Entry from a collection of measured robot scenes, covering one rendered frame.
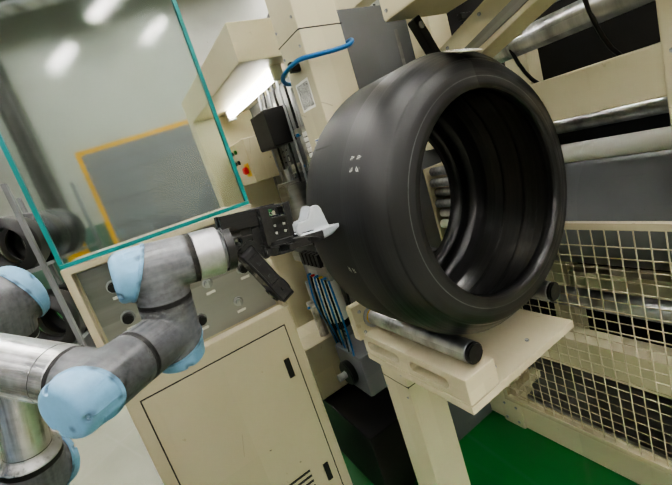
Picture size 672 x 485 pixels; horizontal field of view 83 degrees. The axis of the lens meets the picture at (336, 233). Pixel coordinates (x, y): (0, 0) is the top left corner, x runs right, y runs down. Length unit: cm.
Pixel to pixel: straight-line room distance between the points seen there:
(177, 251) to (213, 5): 1013
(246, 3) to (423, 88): 995
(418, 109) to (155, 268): 47
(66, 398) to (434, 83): 67
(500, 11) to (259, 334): 114
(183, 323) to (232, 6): 1013
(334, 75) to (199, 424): 110
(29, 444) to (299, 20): 109
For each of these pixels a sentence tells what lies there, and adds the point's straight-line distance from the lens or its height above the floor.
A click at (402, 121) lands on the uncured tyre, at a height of 136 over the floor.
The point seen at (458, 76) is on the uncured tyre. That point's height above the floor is 141.
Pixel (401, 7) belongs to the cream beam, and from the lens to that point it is 115.
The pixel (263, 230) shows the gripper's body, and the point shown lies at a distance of 61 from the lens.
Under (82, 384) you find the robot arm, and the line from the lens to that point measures 52.
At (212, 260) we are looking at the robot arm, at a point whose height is 125.
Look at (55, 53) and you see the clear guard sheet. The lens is 133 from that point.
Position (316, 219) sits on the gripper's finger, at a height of 125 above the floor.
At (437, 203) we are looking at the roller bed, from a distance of 137.
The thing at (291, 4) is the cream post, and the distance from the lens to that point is 108.
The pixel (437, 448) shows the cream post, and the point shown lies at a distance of 143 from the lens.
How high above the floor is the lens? 135
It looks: 12 degrees down
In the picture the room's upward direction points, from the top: 18 degrees counter-clockwise
